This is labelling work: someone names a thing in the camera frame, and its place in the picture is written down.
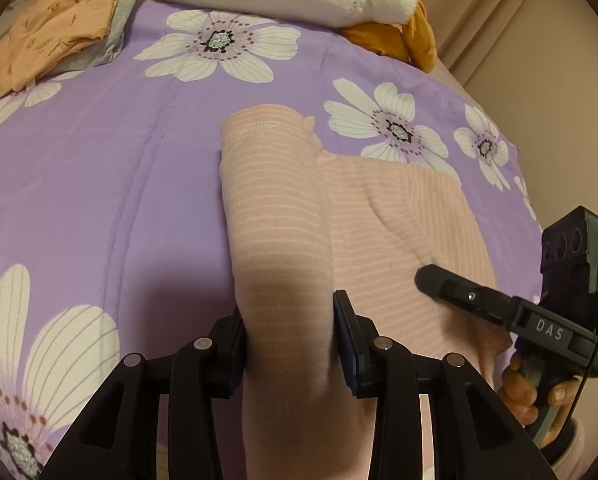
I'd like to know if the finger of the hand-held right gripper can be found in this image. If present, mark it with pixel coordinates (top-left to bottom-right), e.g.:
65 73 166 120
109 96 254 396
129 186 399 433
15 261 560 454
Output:
415 264 517 329

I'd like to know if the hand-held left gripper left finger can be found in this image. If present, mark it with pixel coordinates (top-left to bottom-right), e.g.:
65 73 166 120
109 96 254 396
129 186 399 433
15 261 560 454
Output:
39 305 247 480

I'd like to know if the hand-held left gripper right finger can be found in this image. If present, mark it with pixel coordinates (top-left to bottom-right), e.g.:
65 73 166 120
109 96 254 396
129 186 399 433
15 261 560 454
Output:
333 290 544 480

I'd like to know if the pink striped garment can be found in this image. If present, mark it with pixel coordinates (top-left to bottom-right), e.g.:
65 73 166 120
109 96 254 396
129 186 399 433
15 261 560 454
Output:
219 104 512 480

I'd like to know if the person's right forearm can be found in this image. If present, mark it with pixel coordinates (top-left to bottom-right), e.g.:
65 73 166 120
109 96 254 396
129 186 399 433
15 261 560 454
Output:
548 416 598 480

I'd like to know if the person's right hand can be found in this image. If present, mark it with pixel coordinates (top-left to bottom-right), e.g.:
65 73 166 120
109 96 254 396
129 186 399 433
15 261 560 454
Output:
500 367 580 430

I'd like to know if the purple floral bed sheet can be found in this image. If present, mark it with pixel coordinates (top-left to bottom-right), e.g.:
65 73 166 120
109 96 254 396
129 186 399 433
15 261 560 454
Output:
0 0 540 480

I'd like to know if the beige curtain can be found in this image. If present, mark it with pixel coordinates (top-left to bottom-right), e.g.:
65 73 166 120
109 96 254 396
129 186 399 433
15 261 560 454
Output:
419 0 572 88

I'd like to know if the grey garment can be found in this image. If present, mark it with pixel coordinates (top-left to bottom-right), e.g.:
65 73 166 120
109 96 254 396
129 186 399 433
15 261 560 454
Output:
54 0 148 74

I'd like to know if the orange printed garment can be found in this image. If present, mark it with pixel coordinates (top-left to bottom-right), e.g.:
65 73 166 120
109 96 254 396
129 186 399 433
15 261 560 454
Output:
0 0 126 101

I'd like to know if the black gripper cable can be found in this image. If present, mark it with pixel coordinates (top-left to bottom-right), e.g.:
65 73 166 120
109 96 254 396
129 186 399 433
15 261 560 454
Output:
566 327 598 423

